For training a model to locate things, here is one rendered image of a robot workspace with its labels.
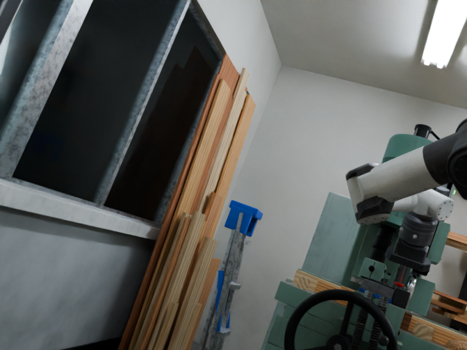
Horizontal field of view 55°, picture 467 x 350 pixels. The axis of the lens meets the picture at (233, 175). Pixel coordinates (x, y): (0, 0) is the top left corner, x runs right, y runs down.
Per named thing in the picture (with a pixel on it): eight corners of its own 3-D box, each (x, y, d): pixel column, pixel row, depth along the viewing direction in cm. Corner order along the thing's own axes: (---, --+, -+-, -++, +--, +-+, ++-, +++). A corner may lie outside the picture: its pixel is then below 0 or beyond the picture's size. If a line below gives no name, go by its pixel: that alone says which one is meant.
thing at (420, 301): (399, 305, 158) (409, 273, 160) (398, 305, 165) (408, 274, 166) (427, 317, 154) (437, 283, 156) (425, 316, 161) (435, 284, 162)
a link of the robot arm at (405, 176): (341, 223, 104) (433, 192, 89) (329, 171, 108) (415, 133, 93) (368, 226, 111) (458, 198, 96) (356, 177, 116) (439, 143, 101)
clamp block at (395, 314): (342, 319, 125) (353, 289, 126) (347, 318, 137) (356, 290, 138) (396, 343, 119) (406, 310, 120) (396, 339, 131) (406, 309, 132)
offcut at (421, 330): (425, 340, 125) (429, 326, 126) (411, 334, 128) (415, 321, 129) (431, 342, 128) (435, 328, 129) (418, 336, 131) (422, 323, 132)
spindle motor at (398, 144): (360, 214, 147) (390, 128, 151) (363, 222, 163) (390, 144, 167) (415, 232, 140) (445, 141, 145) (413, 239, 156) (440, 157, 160)
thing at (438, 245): (415, 255, 162) (427, 217, 164) (414, 257, 171) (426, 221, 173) (439, 264, 159) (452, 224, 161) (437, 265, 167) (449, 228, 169)
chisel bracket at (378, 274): (356, 281, 146) (364, 256, 147) (359, 282, 159) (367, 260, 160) (379, 290, 143) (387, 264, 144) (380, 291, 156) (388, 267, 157)
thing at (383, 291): (358, 291, 126) (364, 272, 127) (361, 292, 136) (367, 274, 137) (406, 310, 121) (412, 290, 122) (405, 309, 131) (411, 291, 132)
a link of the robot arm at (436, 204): (424, 238, 119) (438, 199, 115) (395, 220, 128) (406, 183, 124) (453, 234, 124) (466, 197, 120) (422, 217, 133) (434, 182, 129)
